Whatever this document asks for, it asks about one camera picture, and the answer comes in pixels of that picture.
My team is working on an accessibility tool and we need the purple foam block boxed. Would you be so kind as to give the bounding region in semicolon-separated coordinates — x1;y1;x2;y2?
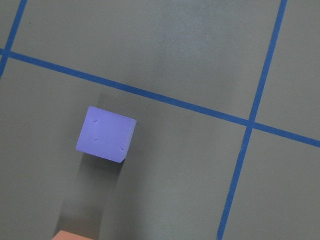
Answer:
75;106;137;163

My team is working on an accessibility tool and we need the orange foam block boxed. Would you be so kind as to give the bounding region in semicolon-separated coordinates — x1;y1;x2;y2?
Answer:
52;230;92;240

